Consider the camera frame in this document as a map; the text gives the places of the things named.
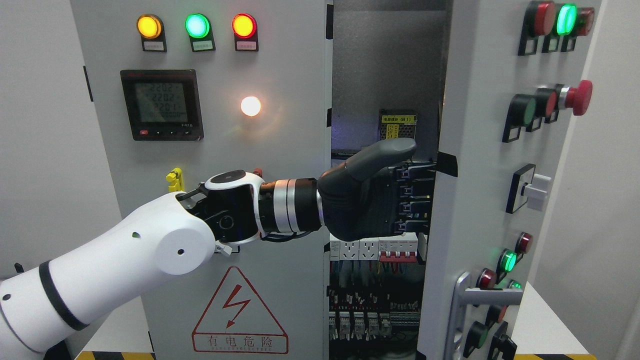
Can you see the white socket breaker row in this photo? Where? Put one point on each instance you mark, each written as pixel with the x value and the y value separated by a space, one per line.
pixel 365 249

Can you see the white glowing indicator lamp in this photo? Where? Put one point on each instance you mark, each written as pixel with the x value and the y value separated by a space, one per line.
pixel 251 106

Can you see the black digital power meter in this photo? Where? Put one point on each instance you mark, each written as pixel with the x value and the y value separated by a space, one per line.
pixel 163 104

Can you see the red electric warning sticker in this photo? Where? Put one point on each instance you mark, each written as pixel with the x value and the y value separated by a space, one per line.
pixel 237 320

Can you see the red emergency stop button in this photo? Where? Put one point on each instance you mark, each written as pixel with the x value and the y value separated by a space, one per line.
pixel 576 98

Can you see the grey cabinet door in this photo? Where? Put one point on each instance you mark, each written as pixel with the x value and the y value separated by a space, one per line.
pixel 286 64
pixel 499 113

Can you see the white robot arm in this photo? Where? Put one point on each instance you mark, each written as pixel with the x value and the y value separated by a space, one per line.
pixel 168 237

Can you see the white selector switch right door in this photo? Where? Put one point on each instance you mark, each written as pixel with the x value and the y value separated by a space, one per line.
pixel 528 188

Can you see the black box with antenna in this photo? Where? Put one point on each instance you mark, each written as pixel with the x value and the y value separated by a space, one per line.
pixel 18 267

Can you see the silver door handle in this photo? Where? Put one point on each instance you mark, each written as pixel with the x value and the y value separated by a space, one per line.
pixel 476 318

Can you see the red handled circuit breaker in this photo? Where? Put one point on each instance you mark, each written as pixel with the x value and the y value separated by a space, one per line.
pixel 398 249

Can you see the red indicator lamp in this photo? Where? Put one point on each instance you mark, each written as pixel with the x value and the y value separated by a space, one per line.
pixel 244 26

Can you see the yellow indicator lamp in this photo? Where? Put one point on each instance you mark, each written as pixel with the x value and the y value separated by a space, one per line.
pixel 149 26

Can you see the metal mesh power supply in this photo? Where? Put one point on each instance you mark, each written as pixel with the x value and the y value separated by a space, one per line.
pixel 397 123

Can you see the dark grey robot hand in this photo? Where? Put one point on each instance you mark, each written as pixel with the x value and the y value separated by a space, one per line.
pixel 378 192

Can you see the yellow terminal connector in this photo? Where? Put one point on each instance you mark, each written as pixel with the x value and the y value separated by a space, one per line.
pixel 175 180

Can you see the black relay terminal row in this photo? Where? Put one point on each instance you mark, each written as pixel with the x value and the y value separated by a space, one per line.
pixel 367 314

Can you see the green indicator lamp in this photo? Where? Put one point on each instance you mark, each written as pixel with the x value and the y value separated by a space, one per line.
pixel 197 25

